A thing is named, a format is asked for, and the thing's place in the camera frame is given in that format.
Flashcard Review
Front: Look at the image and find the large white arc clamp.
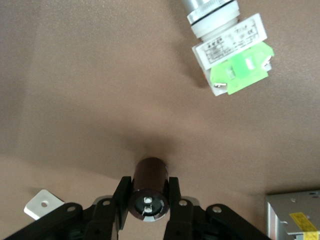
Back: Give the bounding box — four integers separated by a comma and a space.
23, 189, 65, 221

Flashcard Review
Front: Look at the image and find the green white push button switch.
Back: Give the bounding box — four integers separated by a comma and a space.
179, 0, 275, 97

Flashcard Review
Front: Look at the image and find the black cylindrical capacitor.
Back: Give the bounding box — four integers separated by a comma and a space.
127, 156, 171, 223

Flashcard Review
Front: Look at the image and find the metal mesh power supply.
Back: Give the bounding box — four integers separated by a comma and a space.
264, 189, 320, 240

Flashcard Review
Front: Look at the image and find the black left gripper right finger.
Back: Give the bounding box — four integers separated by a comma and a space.
163, 176, 272, 240

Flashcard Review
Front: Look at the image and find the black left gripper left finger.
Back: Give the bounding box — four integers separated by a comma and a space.
0, 176, 132, 240

